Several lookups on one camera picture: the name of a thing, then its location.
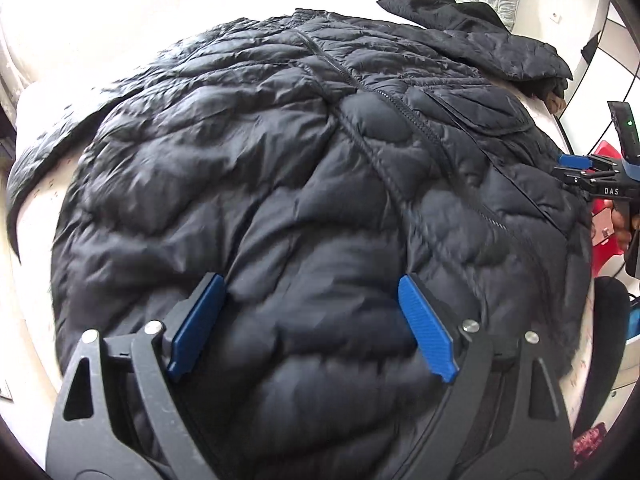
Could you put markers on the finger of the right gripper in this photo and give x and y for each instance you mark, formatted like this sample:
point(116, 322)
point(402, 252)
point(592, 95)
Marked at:
point(571, 176)
point(575, 162)

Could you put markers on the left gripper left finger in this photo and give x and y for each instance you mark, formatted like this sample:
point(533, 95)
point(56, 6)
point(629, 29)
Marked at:
point(117, 416)

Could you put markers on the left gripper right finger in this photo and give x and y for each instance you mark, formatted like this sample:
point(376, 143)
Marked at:
point(502, 414)

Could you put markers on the black quilted puffer jacket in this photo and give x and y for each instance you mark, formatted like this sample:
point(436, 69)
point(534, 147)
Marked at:
point(312, 160)

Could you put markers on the right hand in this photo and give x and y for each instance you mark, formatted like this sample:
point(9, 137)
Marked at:
point(623, 225)

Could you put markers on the red box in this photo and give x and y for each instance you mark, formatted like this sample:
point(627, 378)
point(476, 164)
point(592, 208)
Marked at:
point(604, 245)

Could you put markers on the black fleece garment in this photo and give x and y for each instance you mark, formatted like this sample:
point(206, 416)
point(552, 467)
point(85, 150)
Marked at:
point(533, 66)

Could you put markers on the black tracking camera box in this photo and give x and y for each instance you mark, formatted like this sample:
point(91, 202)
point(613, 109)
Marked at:
point(626, 129)

